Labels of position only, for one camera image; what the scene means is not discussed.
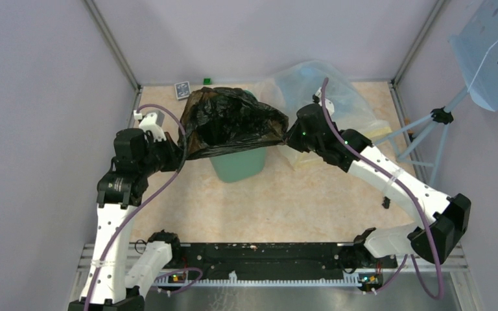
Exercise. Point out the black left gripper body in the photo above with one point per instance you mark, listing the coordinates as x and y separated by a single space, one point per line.
161 155

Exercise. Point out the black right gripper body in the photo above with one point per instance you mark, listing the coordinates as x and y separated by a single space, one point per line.
296 139

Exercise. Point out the clear plastic bag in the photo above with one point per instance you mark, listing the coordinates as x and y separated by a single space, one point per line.
293 88

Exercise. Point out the black trash bag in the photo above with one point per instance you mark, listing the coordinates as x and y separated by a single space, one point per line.
224 120

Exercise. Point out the green plastic trash bin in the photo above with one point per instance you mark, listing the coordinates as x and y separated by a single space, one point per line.
237 166

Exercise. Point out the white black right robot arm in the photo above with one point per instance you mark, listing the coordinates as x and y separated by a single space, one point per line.
439 220

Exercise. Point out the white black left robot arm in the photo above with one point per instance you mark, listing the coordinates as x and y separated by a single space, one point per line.
139 153

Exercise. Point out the blue playing card deck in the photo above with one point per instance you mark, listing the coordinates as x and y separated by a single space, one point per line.
182 90

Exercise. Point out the small black plastic piece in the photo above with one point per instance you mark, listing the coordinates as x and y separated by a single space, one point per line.
386 202

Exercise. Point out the light blue tripod stand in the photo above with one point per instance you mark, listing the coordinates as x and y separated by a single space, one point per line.
420 129

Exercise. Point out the perforated light blue panel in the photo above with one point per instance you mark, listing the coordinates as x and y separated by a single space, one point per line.
476 51

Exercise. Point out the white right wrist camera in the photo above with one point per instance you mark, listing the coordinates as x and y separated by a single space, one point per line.
317 98

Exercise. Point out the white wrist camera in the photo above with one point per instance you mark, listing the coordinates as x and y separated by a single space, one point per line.
151 122
317 98

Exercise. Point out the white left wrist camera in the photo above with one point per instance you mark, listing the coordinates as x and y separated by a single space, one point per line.
151 122

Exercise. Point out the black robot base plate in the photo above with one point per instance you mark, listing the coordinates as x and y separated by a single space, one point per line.
311 261

